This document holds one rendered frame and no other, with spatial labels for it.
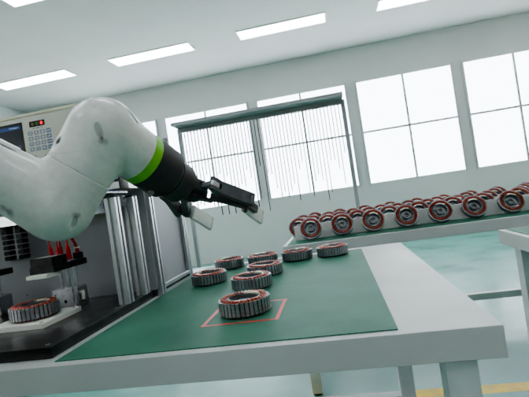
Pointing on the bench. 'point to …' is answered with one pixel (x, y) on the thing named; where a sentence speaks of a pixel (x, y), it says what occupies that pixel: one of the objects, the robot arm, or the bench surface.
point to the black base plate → (65, 329)
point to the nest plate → (38, 321)
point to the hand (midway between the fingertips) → (232, 218)
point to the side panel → (168, 246)
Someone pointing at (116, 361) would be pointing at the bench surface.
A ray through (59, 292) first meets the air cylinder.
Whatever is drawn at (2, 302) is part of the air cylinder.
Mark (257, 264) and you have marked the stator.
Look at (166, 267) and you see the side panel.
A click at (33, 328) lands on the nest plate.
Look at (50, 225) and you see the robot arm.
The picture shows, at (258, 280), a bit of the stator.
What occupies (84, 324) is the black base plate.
